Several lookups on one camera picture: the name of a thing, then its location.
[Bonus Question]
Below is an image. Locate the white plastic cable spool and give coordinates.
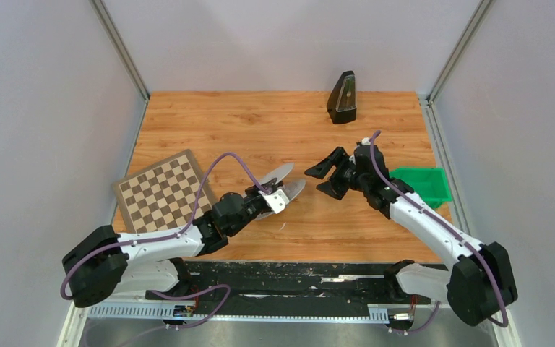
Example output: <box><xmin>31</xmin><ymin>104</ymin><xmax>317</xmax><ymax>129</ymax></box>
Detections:
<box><xmin>259</xmin><ymin>163</ymin><xmax>306</xmax><ymax>205</ymax></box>

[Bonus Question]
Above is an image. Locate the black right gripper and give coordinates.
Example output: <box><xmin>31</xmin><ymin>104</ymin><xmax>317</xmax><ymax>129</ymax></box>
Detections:
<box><xmin>304</xmin><ymin>148</ymin><xmax>369</xmax><ymax>200</ymax></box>

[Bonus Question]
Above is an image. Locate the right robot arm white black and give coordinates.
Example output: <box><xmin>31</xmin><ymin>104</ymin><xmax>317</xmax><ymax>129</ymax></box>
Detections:
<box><xmin>304</xmin><ymin>142</ymin><xmax>519</xmax><ymax>326</ymax></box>

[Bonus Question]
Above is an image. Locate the wooden chessboard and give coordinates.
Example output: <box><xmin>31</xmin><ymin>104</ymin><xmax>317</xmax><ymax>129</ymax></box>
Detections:
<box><xmin>112</xmin><ymin>149</ymin><xmax>217</xmax><ymax>234</ymax></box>

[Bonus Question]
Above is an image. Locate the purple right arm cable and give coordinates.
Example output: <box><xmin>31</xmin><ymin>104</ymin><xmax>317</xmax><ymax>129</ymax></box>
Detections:
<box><xmin>368</xmin><ymin>130</ymin><xmax>511</xmax><ymax>329</ymax></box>

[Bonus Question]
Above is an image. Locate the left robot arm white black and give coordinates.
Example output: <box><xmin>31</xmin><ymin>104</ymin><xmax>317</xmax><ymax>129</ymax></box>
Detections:
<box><xmin>61</xmin><ymin>189</ymin><xmax>290</xmax><ymax>308</ymax></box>

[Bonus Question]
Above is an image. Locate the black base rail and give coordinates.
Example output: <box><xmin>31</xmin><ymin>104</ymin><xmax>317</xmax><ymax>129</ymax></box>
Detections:
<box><xmin>167</xmin><ymin>261</ymin><xmax>431</xmax><ymax>320</ymax></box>

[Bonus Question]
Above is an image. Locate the green plastic bin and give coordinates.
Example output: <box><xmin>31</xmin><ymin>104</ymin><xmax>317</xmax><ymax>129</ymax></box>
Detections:
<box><xmin>390</xmin><ymin>167</ymin><xmax>453</xmax><ymax>209</ymax></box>

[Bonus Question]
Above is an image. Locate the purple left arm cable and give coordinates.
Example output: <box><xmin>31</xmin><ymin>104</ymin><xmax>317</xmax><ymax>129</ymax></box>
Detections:
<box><xmin>60</xmin><ymin>152</ymin><xmax>272</xmax><ymax>301</ymax></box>

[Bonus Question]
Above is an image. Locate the black metronome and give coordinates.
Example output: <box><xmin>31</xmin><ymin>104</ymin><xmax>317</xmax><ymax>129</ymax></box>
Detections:
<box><xmin>327</xmin><ymin>70</ymin><xmax>357</xmax><ymax>124</ymax></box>

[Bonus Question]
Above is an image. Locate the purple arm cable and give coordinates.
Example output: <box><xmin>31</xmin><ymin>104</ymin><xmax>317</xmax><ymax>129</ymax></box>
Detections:
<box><xmin>368</xmin><ymin>130</ymin><xmax>511</xmax><ymax>329</ymax></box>
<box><xmin>60</xmin><ymin>152</ymin><xmax>272</xmax><ymax>301</ymax></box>

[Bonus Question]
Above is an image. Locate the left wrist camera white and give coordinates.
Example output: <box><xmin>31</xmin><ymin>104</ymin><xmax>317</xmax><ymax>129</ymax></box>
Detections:
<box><xmin>261</xmin><ymin>187</ymin><xmax>290</xmax><ymax>214</ymax></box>

